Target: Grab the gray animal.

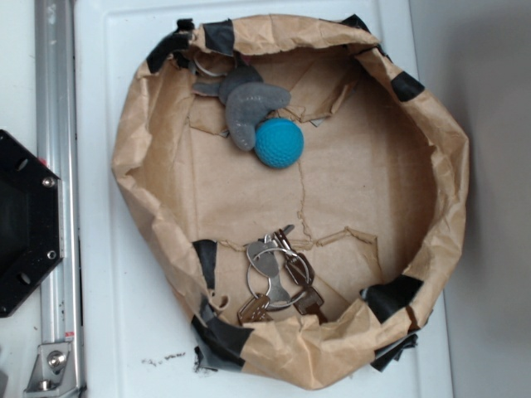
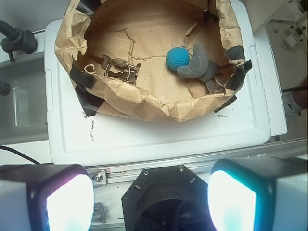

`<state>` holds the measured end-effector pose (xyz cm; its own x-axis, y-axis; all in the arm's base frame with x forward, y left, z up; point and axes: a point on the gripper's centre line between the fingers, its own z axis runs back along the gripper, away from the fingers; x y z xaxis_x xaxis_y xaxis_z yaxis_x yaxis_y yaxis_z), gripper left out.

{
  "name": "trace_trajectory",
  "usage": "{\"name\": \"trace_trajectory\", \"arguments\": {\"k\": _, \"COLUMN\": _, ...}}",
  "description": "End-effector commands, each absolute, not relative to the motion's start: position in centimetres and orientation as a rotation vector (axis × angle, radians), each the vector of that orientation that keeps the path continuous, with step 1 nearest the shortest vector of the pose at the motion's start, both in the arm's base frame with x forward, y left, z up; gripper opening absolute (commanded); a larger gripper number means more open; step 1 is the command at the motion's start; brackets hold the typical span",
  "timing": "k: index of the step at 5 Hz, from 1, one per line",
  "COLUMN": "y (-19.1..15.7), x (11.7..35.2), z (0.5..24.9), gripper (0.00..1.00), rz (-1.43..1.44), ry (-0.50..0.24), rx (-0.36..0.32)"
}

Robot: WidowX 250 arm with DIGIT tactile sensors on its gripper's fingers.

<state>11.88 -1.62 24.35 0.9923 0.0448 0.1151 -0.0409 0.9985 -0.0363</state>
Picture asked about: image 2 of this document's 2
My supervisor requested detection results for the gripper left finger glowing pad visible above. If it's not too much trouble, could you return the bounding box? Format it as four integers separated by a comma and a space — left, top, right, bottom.
0, 164, 94, 231

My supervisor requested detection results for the gray plush animal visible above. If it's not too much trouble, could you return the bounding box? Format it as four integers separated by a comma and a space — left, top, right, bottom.
177, 43, 217, 83

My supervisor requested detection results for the black cable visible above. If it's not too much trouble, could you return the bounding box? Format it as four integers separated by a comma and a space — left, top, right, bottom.
0, 145, 41, 165

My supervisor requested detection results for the black octagonal mount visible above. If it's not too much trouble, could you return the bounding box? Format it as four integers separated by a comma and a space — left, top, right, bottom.
122, 165, 216, 231

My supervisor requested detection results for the clear plastic container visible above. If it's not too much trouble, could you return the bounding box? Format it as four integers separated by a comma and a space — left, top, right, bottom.
0, 52, 48, 145

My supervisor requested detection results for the white plastic bin lid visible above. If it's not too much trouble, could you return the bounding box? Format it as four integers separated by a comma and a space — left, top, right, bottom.
44, 0, 271, 166

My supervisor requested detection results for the black handle clamp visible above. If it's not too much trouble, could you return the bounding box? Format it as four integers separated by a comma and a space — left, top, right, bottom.
0, 20, 38, 54

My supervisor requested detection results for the white fixture with bracket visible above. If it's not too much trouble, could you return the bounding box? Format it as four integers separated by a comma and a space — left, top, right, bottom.
264, 0, 308, 51

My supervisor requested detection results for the aluminium frame rail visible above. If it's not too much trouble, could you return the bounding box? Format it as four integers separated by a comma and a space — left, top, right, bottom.
86, 137, 308, 187

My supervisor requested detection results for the blue dimpled ball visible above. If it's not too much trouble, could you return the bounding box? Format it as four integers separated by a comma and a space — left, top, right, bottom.
166, 47, 190, 71

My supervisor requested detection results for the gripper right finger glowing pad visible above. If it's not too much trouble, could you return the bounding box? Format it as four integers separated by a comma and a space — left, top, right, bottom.
207, 157, 308, 231

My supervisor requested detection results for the brown paper bag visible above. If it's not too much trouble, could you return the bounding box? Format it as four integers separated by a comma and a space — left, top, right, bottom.
55, 0, 252, 122

